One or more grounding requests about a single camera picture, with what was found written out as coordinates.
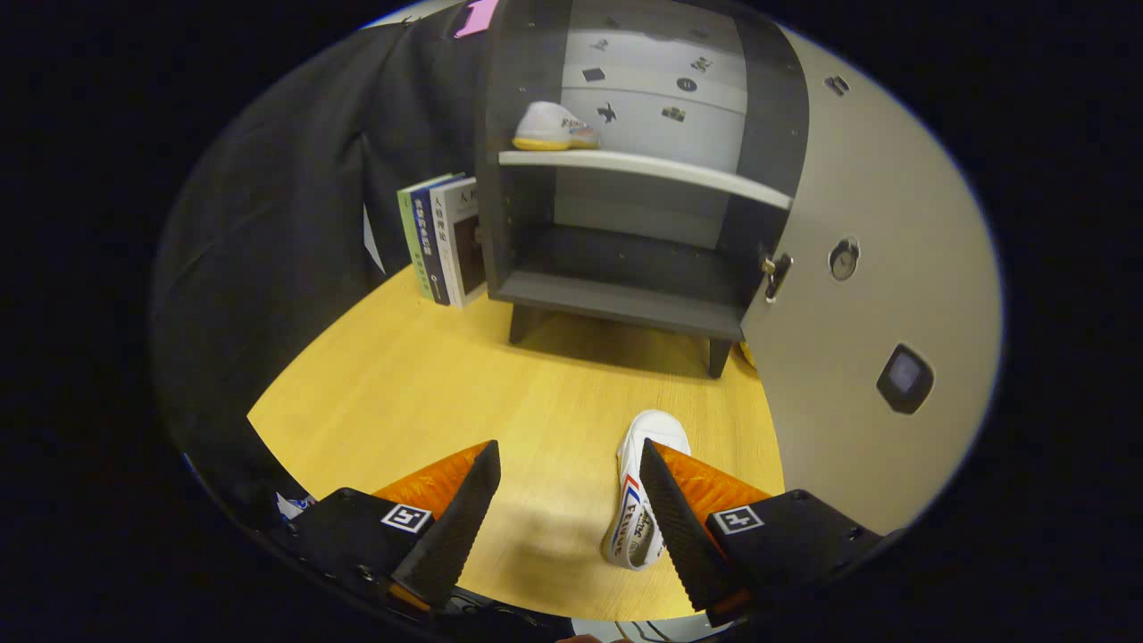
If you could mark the white striped shoe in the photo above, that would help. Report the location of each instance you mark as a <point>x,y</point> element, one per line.
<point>549,125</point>
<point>656,433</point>

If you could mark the beige shoe cabinet door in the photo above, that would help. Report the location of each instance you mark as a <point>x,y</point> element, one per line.
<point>848,429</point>

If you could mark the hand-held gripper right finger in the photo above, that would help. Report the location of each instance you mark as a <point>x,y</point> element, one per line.
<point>683,536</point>

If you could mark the white and grey book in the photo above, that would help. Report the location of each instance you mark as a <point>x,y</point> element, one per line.
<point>460,241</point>

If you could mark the black backdrop cloth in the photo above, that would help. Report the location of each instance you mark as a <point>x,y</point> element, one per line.
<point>268,250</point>

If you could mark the dark blue book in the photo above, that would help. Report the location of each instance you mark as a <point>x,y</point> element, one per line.
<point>427,250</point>

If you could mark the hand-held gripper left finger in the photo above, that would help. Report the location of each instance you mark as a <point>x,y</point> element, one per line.
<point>455,536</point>

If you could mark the white paper sheet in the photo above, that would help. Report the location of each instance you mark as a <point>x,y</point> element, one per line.
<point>371,246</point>

